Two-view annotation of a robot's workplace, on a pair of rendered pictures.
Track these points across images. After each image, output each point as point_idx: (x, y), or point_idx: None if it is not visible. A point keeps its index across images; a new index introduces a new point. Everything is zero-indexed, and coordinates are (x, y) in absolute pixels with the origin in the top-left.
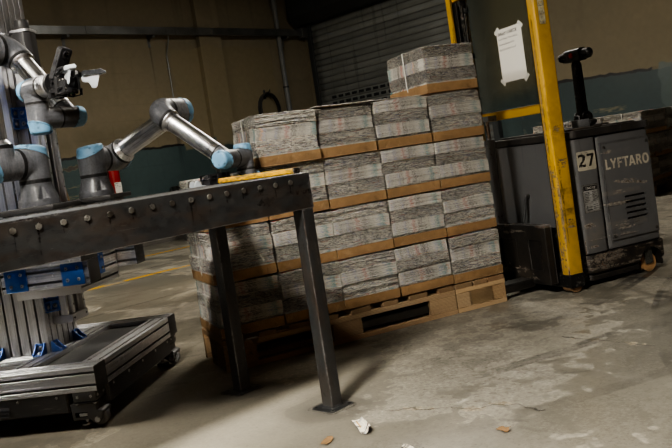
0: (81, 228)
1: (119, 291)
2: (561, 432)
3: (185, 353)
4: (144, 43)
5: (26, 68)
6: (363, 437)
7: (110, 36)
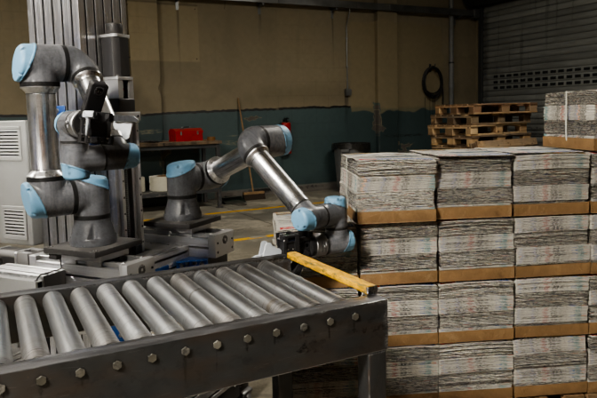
0: None
1: (256, 250)
2: None
3: (262, 387)
4: (328, 14)
5: (85, 90)
6: None
7: (299, 6)
